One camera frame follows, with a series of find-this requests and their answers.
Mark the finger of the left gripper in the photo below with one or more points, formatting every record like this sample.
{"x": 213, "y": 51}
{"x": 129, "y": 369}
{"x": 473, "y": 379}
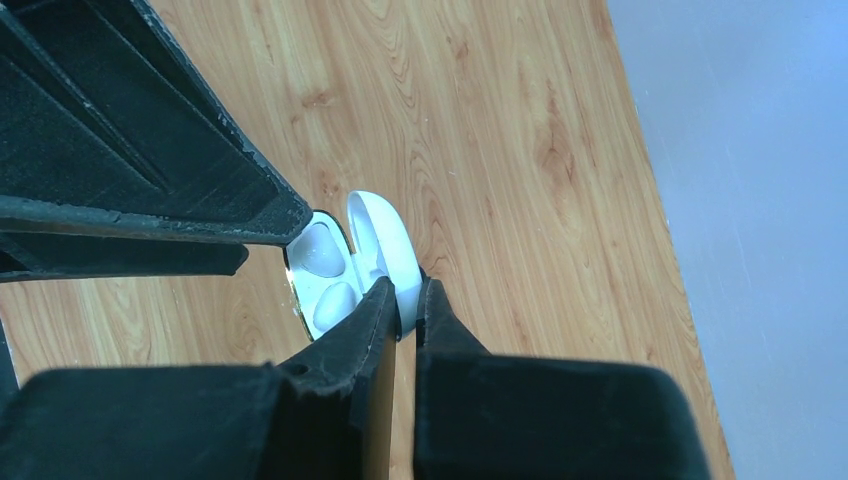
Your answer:
{"x": 108, "y": 128}
{"x": 27, "y": 256}

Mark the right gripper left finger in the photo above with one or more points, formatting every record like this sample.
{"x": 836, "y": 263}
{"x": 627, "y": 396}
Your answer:
{"x": 325, "y": 413}

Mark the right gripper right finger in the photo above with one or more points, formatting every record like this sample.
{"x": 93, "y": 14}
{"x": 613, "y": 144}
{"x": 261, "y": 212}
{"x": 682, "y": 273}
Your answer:
{"x": 480, "y": 415}

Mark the white earbud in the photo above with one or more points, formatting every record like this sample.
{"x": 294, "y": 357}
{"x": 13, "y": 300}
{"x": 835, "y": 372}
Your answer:
{"x": 317, "y": 252}
{"x": 334, "y": 304}

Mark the white earbud charging case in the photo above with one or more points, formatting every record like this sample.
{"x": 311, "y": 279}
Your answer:
{"x": 376, "y": 245}

